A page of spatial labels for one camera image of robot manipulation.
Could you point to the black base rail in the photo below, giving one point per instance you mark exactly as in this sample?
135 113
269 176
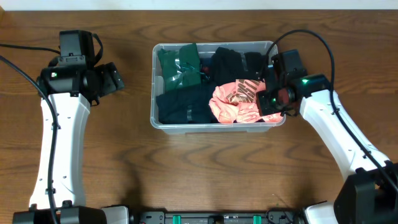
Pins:
217 217

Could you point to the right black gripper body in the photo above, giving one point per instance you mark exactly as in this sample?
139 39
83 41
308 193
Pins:
275 101

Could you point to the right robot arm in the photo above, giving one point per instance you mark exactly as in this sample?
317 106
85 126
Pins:
369 192

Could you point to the red navy plaid garment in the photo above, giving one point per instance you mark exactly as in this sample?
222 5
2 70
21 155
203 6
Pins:
206 65

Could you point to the dark navy garment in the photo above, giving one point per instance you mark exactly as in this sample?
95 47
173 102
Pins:
188 105

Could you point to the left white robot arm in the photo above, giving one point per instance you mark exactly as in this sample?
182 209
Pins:
72 83

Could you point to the pink garment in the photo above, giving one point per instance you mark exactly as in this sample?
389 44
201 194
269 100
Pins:
235 102

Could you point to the clear plastic storage bin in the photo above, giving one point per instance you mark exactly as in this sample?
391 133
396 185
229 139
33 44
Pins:
205 50

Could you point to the black garment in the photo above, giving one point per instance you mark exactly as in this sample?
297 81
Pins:
228 65

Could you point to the dark green garment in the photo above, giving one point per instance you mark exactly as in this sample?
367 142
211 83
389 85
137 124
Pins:
181 68

